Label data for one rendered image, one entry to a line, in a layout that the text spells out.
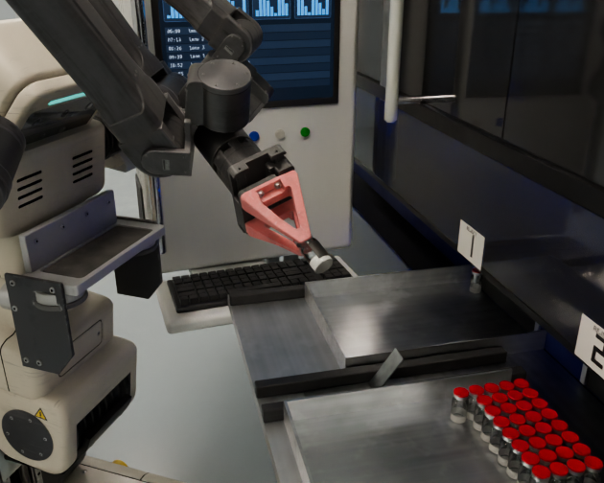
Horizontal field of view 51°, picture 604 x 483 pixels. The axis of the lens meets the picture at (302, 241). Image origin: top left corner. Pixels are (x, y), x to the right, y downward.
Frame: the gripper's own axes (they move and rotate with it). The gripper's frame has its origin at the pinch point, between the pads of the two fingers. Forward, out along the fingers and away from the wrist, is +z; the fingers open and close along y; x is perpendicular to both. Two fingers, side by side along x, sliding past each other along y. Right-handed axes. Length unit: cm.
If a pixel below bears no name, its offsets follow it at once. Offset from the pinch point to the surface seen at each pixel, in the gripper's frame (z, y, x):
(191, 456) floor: -45, -153, -21
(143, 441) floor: -60, -156, -32
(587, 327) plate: 19.3, -18.9, 29.6
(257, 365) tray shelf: -8.1, -38.5, -4.8
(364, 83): -63, -49, 56
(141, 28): -71, -18, 8
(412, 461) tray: 18.8, -28.2, 3.4
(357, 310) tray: -12, -47, 17
